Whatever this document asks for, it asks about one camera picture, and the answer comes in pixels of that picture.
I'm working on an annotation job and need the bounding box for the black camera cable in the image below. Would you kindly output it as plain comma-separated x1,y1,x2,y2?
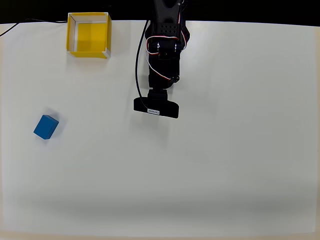
135,19,152,113

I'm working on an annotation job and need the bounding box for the yellow open box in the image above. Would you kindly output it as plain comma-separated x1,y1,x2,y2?
66,11,112,60

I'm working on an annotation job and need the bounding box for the black webcam bar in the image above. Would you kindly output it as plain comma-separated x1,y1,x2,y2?
133,88,180,120

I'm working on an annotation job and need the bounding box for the blue block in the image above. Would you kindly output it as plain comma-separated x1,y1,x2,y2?
33,114,60,141

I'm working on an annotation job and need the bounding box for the thin black cable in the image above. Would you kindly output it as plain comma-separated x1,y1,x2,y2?
0,18,68,38

